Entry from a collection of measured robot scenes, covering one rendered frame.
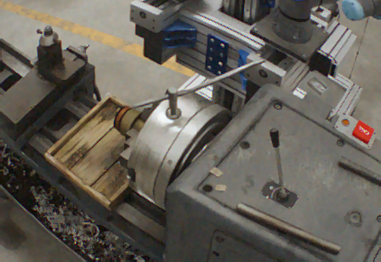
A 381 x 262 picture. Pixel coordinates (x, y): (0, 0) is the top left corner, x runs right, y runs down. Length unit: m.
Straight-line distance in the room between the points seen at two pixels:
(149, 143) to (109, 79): 1.94
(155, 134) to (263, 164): 0.28
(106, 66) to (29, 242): 1.37
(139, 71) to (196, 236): 2.10
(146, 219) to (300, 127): 0.55
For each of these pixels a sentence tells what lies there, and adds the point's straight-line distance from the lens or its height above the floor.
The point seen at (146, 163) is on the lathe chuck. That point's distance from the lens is 1.35.
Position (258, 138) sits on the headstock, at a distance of 1.30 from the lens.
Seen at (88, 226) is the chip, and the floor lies 0.60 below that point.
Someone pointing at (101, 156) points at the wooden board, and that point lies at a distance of 1.72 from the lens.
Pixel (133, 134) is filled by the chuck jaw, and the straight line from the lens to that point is 1.48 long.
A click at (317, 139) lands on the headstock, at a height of 1.26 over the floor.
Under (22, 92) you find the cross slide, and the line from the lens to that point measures 1.85.
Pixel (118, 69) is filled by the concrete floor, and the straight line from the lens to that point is 3.32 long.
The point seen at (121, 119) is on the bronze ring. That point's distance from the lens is 1.52.
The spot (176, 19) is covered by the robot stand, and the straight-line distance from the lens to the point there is 2.00.
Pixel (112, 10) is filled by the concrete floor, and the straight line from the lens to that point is 3.84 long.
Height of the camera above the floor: 2.22
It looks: 47 degrees down
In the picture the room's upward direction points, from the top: 5 degrees clockwise
